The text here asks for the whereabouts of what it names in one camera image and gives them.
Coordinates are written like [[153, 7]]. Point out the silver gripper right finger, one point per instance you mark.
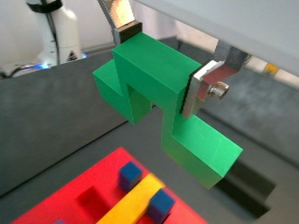
[[205, 80]]

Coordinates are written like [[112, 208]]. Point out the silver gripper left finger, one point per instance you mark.
[[120, 18]]

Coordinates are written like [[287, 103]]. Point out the green U-shaped block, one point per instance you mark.
[[145, 76]]

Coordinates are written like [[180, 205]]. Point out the black angled fixture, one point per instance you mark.
[[248, 188]]

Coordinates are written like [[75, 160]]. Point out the red base board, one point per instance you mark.
[[84, 200]]

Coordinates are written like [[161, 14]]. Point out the dark blue block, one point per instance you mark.
[[129, 176], [160, 206]]

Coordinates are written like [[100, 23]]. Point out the yellow long block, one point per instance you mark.
[[129, 209]]

